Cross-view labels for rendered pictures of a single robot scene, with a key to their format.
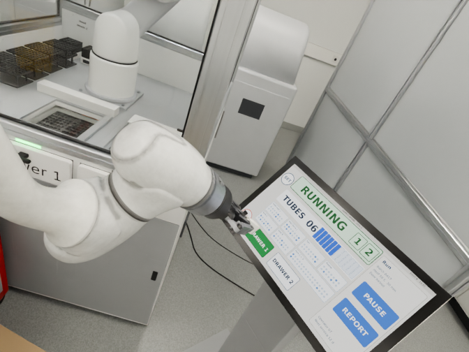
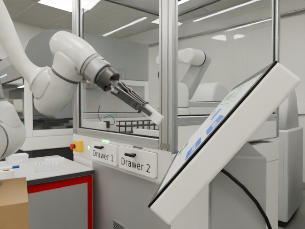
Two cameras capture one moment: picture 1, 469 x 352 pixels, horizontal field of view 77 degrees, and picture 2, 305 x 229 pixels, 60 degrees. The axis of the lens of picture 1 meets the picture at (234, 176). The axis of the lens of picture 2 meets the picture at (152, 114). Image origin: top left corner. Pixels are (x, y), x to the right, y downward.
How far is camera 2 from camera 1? 0.90 m
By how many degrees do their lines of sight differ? 62
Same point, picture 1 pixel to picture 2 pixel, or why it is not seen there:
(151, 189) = (56, 52)
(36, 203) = (21, 58)
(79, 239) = (32, 79)
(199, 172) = (80, 45)
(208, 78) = (163, 57)
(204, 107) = (164, 76)
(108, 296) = not seen: outside the picture
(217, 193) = (95, 61)
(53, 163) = (110, 148)
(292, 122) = not seen: outside the picture
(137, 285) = not seen: outside the picture
